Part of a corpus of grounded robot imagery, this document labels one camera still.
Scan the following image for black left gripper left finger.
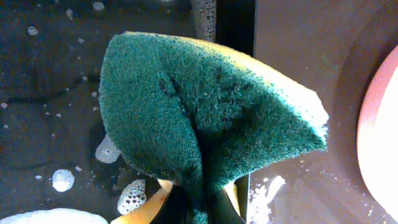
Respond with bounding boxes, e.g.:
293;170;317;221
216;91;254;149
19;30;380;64
150;184;199;224

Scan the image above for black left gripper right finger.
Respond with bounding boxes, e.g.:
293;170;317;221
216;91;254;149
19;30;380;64
208;190;246;224

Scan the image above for yellow green sponge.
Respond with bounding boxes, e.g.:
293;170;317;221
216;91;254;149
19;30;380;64
99;32;329;223

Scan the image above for pink plate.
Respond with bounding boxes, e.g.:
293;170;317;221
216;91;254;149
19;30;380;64
356;48;397;220

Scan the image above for black sponge tray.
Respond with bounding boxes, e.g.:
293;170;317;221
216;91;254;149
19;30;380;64
0;0;257;224

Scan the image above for dark brown serving tray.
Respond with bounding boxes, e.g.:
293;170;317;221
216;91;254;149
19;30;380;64
248;0;397;223

